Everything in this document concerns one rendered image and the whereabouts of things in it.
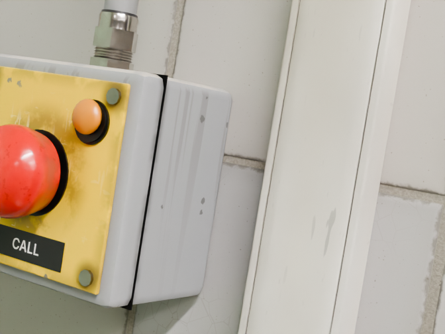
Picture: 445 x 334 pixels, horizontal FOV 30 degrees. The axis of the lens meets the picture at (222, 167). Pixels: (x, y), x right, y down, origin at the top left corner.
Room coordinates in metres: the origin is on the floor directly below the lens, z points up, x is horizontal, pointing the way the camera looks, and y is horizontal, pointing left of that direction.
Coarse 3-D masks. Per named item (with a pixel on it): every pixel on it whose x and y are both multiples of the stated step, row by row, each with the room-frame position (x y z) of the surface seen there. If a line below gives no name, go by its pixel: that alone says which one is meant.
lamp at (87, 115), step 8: (80, 104) 0.34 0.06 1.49; (88, 104) 0.34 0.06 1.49; (96, 104) 0.34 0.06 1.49; (80, 112) 0.34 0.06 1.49; (88, 112) 0.34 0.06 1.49; (96, 112) 0.34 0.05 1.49; (72, 120) 0.35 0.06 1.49; (80, 120) 0.34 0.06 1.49; (88, 120) 0.34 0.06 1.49; (96, 120) 0.34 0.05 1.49; (80, 128) 0.34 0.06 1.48; (88, 128) 0.34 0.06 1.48; (96, 128) 0.34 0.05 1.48
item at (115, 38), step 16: (112, 0) 0.39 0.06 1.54; (128, 0) 0.39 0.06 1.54; (112, 16) 0.39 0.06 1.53; (128, 16) 0.39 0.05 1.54; (96, 32) 0.39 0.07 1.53; (112, 32) 0.38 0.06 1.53; (128, 32) 0.39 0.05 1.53; (96, 48) 0.39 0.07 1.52; (112, 48) 0.39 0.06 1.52; (128, 48) 0.39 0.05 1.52; (96, 64) 0.39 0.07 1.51; (112, 64) 0.38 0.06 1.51; (128, 64) 0.39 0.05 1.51
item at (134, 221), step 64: (0, 64) 0.39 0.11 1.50; (64, 64) 0.36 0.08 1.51; (64, 128) 0.36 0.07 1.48; (128, 128) 0.34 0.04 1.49; (192, 128) 0.37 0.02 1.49; (64, 192) 0.35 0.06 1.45; (128, 192) 0.34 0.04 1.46; (192, 192) 0.38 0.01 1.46; (0, 256) 0.37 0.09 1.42; (64, 256) 0.35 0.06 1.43; (128, 256) 0.34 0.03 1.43; (192, 256) 0.38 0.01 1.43
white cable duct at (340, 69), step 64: (320, 0) 0.36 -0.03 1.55; (384, 0) 0.34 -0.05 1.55; (320, 64) 0.35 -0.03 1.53; (384, 64) 0.34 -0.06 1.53; (320, 128) 0.35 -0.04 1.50; (384, 128) 0.35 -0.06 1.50; (320, 192) 0.35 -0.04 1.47; (256, 256) 0.36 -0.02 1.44; (320, 256) 0.35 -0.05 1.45; (256, 320) 0.36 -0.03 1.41; (320, 320) 0.34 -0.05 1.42
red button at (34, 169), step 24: (0, 144) 0.34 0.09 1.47; (24, 144) 0.34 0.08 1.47; (48, 144) 0.35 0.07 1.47; (0, 168) 0.34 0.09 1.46; (24, 168) 0.34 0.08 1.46; (48, 168) 0.34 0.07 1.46; (0, 192) 0.34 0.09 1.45; (24, 192) 0.34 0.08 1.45; (48, 192) 0.34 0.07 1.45; (0, 216) 0.35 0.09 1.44; (24, 216) 0.35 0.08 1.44
